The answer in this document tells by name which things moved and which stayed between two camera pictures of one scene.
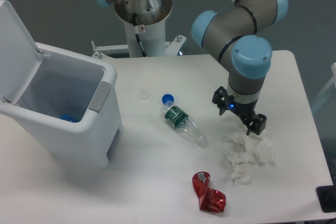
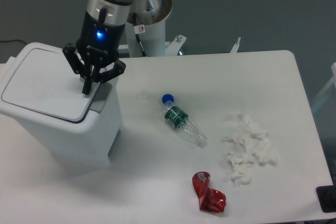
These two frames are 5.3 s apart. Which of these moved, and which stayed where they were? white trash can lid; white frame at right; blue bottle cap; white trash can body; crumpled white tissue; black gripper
Moved: white trash can lid; black gripper
Stayed: blue bottle cap; white frame at right; crumpled white tissue; white trash can body
